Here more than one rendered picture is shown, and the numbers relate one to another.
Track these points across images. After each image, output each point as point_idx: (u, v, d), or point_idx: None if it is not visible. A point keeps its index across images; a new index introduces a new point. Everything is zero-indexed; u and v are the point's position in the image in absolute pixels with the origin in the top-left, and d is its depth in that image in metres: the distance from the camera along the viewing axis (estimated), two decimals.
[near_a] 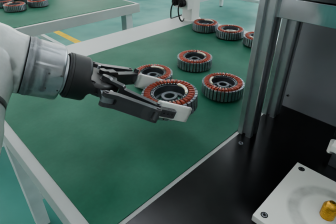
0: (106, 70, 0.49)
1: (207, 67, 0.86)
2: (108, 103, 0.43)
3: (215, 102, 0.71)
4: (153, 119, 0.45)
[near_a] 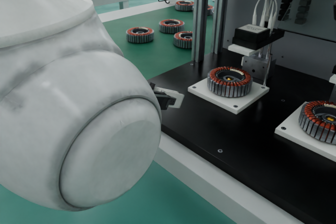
0: None
1: (180, 30, 1.18)
2: None
3: (182, 49, 1.03)
4: (165, 106, 0.49)
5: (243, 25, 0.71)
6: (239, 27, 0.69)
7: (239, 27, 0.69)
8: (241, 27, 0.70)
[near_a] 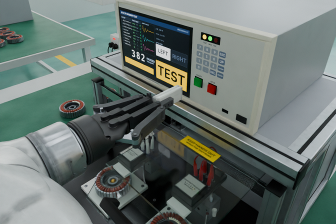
0: (107, 115, 0.47)
1: (111, 101, 1.33)
2: (140, 140, 0.45)
3: None
4: (162, 118, 0.50)
5: (127, 147, 0.89)
6: (122, 151, 0.87)
7: (121, 151, 0.87)
8: (123, 150, 0.87)
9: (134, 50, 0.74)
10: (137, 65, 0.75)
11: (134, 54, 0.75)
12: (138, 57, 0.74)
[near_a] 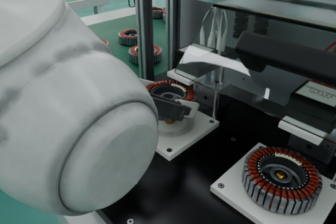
0: None
1: None
2: None
3: (137, 65, 0.90)
4: (181, 117, 0.45)
5: (187, 45, 0.58)
6: (181, 48, 0.56)
7: (180, 48, 0.56)
8: (183, 48, 0.57)
9: None
10: None
11: None
12: None
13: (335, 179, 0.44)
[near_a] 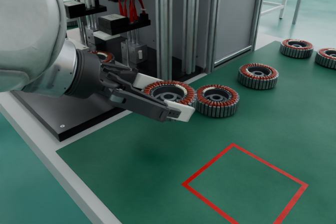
0: (110, 68, 0.47)
1: None
2: (118, 102, 0.42)
3: None
4: (162, 119, 0.44)
5: (69, 1, 0.97)
6: (63, 2, 0.95)
7: (63, 2, 0.95)
8: (65, 2, 0.95)
9: None
10: None
11: None
12: None
13: (127, 65, 0.83)
